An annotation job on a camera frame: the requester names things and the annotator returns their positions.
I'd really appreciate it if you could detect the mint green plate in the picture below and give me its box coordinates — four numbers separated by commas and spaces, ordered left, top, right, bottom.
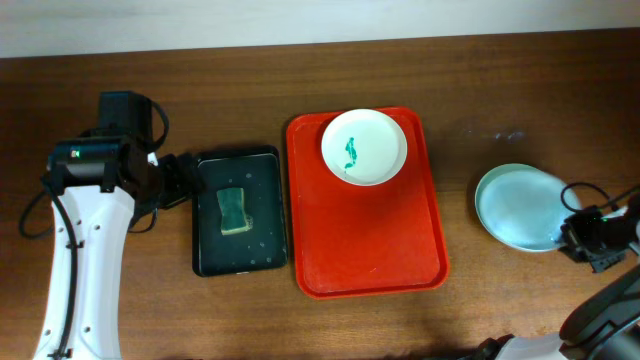
473, 162, 551, 246

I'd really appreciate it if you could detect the light blue plate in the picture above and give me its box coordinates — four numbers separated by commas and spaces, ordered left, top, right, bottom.
477, 167, 584, 253

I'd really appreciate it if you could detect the green yellow sponge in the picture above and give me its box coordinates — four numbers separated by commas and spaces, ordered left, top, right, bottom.
216, 187, 252, 236

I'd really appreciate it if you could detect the white plate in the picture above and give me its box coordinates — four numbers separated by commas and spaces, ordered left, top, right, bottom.
321, 109, 408, 186

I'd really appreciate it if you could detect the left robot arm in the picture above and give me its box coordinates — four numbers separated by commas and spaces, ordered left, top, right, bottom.
34, 91, 204, 359

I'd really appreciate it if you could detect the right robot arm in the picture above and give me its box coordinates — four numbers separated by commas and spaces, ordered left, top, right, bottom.
468, 191, 639, 360

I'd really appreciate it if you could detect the black plastic tray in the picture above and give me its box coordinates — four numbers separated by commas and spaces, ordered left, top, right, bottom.
192, 145, 288, 277

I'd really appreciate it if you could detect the red plastic tray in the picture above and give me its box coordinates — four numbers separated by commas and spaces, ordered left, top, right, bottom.
286, 107, 450, 299

